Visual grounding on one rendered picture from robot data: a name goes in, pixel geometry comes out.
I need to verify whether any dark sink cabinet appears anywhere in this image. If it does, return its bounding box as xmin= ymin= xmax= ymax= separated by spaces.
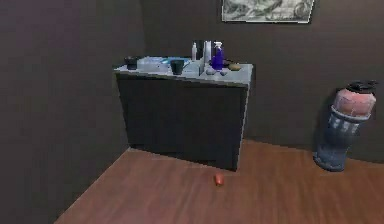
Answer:
xmin=113 ymin=56 xmax=254 ymax=172

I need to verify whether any black cup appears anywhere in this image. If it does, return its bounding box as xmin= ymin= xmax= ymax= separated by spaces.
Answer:
xmin=170 ymin=59 xmax=186 ymax=76

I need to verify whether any blue spray bottle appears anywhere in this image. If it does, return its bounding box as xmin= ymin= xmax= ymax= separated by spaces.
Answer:
xmin=211 ymin=41 xmax=226 ymax=72

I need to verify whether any black bowl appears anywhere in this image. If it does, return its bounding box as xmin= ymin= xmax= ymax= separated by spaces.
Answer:
xmin=124 ymin=55 xmax=140 ymax=71

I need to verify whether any grey bin with pink bag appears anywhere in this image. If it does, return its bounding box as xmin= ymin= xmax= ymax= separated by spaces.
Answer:
xmin=313 ymin=79 xmax=379 ymax=173

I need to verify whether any framed grey wall picture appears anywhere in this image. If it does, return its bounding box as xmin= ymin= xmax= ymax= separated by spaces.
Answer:
xmin=221 ymin=0 xmax=316 ymax=24

